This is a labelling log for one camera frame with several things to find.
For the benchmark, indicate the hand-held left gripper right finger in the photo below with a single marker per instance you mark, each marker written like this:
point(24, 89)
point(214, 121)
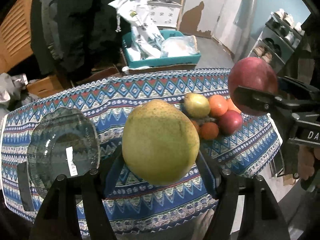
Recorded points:
point(205, 172)

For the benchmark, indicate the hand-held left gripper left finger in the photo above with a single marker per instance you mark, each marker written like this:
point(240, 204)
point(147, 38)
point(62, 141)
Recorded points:
point(113, 170)

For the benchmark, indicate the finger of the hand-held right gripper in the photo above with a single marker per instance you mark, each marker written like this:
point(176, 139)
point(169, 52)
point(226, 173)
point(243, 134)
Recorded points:
point(297, 90)
point(255, 97)

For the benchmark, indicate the red apple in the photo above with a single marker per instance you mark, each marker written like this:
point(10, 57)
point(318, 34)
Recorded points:
point(230, 122)
point(252, 75)

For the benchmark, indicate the orange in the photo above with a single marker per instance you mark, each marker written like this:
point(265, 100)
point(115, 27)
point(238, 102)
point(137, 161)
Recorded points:
point(232, 105)
point(218, 105)

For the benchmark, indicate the yellow-green pear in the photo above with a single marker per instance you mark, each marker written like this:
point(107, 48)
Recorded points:
point(197, 105)
point(160, 140)

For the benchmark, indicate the clear glass plate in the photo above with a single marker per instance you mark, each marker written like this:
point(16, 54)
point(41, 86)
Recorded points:
point(62, 140)

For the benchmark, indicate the person's right hand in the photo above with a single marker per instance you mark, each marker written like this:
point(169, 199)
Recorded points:
point(307, 162)

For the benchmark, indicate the shoe rack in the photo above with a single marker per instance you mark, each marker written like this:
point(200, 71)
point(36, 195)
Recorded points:
point(275, 37)

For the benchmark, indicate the blue patterned tablecloth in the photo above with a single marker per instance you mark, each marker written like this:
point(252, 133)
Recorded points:
point(150, 90)

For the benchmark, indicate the black flat strip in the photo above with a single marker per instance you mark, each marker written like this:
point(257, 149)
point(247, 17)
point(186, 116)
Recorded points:
point(25, 187)

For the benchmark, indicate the white door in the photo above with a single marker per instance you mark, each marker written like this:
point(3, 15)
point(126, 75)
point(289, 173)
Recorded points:
point(235, 10)

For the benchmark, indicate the clear plastic bag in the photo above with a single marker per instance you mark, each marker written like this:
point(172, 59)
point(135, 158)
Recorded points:
point(177, 46)

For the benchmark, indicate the cardboard box under crate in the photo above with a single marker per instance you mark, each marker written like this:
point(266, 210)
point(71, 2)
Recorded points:
point(165, 69)

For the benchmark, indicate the flat cardboard box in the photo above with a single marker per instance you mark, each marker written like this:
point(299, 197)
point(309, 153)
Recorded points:
point(105, 72)

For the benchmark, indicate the teal plastic crate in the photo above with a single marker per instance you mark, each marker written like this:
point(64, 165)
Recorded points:
point(162, 61)

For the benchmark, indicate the wooden box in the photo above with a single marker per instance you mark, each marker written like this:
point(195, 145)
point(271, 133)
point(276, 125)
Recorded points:
point(42, 86)

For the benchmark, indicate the wooden shelf unit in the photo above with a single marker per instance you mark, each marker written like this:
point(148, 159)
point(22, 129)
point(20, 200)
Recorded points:
point(182, 5)

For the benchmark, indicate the white patterned box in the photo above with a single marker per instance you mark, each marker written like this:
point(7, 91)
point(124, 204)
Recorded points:
point(165, 13)

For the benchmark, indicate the grey clothes pile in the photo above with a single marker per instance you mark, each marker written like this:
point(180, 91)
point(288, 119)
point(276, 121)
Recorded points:
point(10, 87)

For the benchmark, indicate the white printed plastic bag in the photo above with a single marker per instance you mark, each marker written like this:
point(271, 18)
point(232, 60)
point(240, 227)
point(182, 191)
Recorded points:
point(140, 17)

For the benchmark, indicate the dark hanging coats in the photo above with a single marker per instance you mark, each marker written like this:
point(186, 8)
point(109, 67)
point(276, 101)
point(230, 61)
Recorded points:
point(75, 30)

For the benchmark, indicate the louvered wooden cabinet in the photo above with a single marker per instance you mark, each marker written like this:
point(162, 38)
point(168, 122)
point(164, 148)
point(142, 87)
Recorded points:
point(17, 30)

